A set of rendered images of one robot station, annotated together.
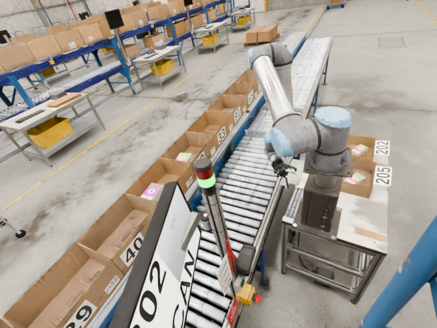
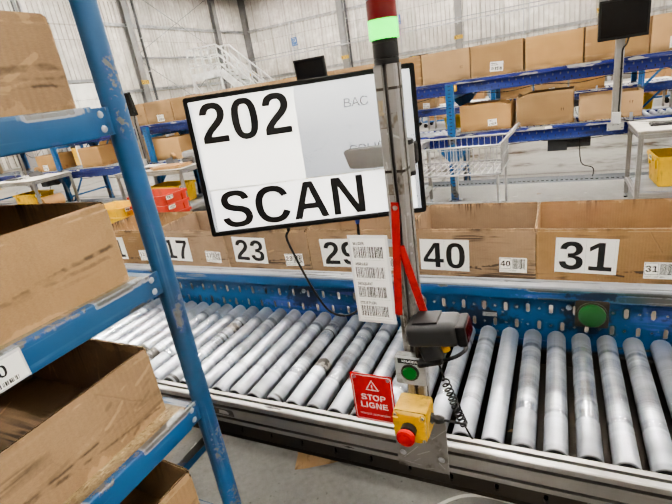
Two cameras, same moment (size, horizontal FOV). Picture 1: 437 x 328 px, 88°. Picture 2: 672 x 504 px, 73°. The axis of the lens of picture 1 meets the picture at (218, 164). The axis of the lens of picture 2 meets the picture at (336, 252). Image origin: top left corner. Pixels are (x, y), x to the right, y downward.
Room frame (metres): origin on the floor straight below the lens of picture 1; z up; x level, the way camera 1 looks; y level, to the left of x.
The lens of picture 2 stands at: (0.27, -0.78, 1.53)
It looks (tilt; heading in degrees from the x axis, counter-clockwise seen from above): 20 degrees down; 84
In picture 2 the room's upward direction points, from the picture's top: 9 degrees counter-clockwise
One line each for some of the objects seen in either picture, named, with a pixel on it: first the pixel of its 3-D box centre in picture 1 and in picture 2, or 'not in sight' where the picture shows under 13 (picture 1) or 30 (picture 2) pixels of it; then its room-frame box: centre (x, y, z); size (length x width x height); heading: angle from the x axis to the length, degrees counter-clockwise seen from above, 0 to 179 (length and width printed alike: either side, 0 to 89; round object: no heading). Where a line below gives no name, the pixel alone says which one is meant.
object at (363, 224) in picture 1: (340, 182); not in sight; (1.12, -0.87, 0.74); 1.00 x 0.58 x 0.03; 144
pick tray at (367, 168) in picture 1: (342, 173); not in sight; (1.15, -0.88, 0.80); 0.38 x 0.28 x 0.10; 51
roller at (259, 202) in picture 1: (237, 196); not in sight; (1.20, -0.09, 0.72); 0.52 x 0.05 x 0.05; 57
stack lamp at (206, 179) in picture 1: (205, 174); (382, 19); (0.49, 0.04, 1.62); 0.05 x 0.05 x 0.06
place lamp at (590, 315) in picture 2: not in sight; (592, 316); (1.08, 0.27, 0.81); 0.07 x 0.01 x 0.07; 147
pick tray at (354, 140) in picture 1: (346, 148); not in sight; (1.41, -1.06, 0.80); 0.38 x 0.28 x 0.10; 53
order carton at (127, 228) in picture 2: not in sight; (149, 237); (-0.41, 1.49, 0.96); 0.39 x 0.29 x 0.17; 148
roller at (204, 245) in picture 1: (211, 247); (528, 383); (0.82, 0.15, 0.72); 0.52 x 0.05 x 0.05; 57
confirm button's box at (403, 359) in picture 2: (240, 282); (411, 368); (0.47, 0.01, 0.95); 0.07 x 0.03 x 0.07; 147
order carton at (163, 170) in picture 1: (162, 185); (606, 239); (1.23, 0.43, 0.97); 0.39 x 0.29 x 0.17; 147
